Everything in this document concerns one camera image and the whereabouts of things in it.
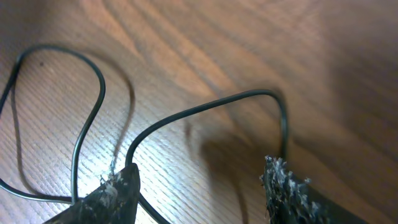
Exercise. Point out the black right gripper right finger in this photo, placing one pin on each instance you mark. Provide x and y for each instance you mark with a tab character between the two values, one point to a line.
290	200

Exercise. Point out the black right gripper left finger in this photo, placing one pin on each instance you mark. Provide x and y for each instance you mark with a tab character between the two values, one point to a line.
115	201

